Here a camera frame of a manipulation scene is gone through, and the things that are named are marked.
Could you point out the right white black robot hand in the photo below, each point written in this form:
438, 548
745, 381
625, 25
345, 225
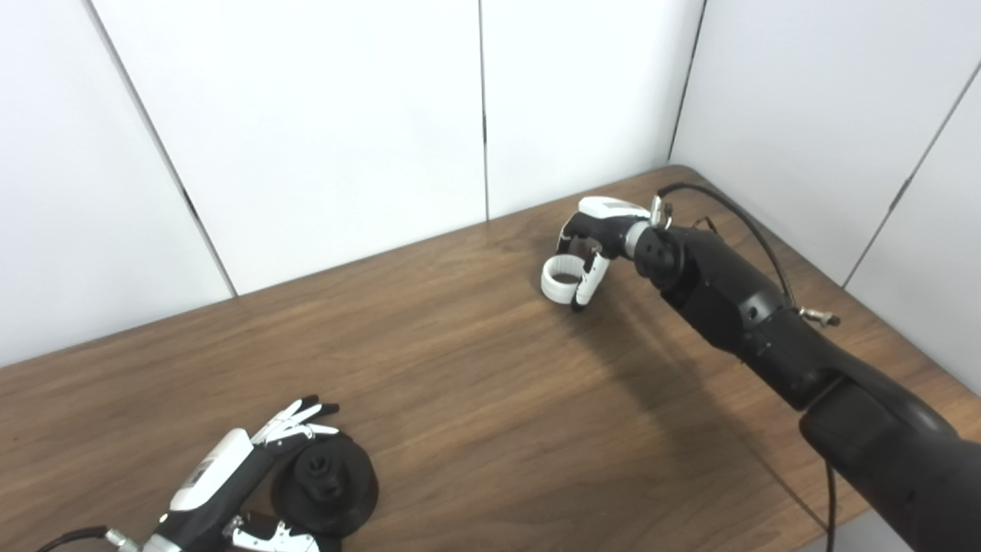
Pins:
605, 218

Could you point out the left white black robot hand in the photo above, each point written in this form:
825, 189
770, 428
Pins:
218, 475

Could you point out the round black plastic part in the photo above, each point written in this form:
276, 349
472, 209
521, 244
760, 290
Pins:
345, 491

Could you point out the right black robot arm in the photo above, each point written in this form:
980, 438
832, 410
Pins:
751, 314

